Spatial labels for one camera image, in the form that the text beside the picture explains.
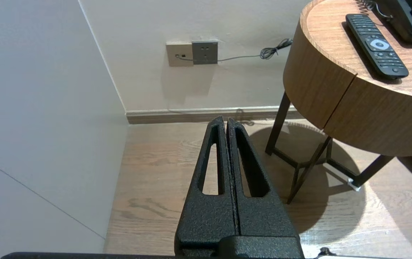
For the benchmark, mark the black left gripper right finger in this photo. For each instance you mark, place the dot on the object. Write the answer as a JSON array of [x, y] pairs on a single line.
[[267, 219]]

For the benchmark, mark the dark grey wall socket plate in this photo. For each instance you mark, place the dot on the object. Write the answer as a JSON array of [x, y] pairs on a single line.
[[205, 52]]

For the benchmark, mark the black TV remote control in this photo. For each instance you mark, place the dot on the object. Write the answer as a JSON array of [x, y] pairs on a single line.
[[376, 45]]

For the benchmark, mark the curved wooden table drawer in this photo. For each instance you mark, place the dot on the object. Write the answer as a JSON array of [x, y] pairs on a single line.
[[389, 118]]

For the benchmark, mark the wall skirting board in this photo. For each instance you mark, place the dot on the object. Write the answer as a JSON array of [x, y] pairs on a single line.
[[191, 115]]

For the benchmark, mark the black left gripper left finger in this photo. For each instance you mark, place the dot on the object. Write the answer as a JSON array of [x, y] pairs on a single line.
[[206, 223]]

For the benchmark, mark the round wooden side table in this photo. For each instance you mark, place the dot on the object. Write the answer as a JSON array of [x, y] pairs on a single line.
[[317, 72]]

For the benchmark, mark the beige wall socket plate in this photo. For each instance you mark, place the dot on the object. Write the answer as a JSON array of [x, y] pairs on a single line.
[[173, 50]]

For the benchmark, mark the black and white desk telephone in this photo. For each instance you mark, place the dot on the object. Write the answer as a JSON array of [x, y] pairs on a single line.
[[400, 27]]

